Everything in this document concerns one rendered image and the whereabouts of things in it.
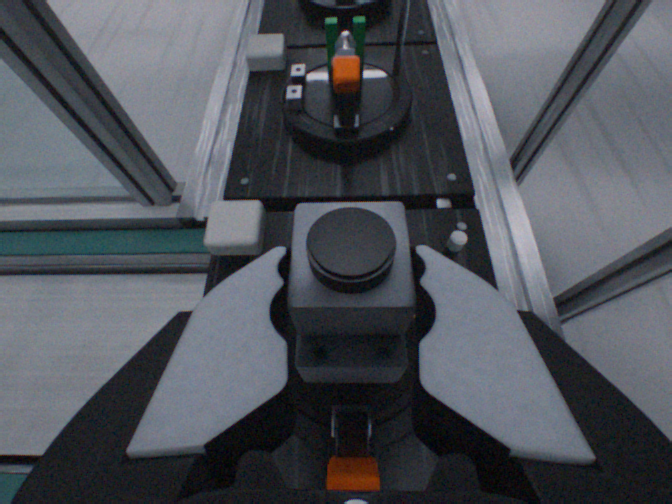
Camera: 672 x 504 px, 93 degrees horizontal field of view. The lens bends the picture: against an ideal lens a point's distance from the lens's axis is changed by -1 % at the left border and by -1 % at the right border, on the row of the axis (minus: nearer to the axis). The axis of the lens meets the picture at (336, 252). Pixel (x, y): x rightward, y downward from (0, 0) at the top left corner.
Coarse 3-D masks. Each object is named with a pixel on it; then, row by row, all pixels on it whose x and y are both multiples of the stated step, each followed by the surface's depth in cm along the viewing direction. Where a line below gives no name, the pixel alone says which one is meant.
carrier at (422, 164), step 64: (256, 64) 39; (320, 64) 37; (384, 64) 36; (256, 128) 35; (320, 128) 32; (384, 128) 32; (448, 128) 34; (256, 192) 31; (320, 192) 31; (384, 192) 30; (448, 192) 30
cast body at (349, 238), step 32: (320, 224) 11; (352, 224) 11; (384, 224) 11; (320, 256) 10; (352, 256) 10; (384, 256) 10; (288, 288) 11; (320, 288) 11; (352, 288) 10; (384, 288) 11; (320, 320) 11; (352, 320) 11; (384, 320) 11; (320, 352) 13; (352, 352) 13; (384, 352) 13
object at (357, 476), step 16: (336, 416) 13; (352, 416) 13; (368, 416) 14; (336, 432) 13; (352, 432) 13; (368, 432) 13; (336, 448) 13; (352, 448) 13; (368, 448) 13; (336, 464) 13; (352, 464) 13; (368, 464) 13; (336, 480) 12; (352, 480) 12; (368, 480) 12
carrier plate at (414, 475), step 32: (288, 224) 29; (416, 224) 29; (448, 224) 29; (480, 224) 29; (224, 256) 28; (256, 256) 28; (480, 256) 27; (288, 448) 21; (320, 448) 21; (384, 448) 21; (416, 448) 21; (288, 480) 20; (320, 480) 20; (384, 480) 20; (416, 480) 20
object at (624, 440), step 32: (544, 352) 7; (576, 352) 7; (576, 384) 6; (608, 384) 6; (576, 416) 6; (608, 416) 6; (640, 416) 6; (608, 448) 5; (640, 448) 5; (512, 480) 5; (544, 480) 5; (576, 480) 5; (608, 480) 5; (640, 480) 5
